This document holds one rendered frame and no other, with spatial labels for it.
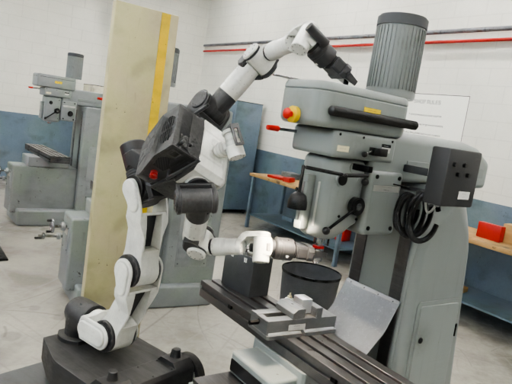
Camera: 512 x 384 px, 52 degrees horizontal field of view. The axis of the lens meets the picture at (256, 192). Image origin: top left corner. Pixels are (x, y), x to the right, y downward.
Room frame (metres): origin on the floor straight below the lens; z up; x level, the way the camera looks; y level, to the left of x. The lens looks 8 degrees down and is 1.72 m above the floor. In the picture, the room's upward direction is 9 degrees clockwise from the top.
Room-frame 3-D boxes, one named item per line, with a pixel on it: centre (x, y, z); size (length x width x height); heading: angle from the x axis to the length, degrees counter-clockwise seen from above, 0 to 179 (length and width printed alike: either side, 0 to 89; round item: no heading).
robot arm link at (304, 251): (2.03, -0.19, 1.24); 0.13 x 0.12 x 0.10; 14
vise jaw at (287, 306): (2.05, -0.21, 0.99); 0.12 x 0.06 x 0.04; 33
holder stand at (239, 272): (2.48, -0.01, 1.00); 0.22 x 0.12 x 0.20; 41
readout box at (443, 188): (1.96, -0.72, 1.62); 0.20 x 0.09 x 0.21; 126
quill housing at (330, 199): (2.06, -0.28, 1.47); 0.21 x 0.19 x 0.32; 36
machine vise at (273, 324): (2.07, -0.23, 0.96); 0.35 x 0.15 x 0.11; 123
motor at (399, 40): (2.20, -0.48, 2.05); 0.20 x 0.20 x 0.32
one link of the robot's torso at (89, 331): (2.30, 0.57, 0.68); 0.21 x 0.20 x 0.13; 53
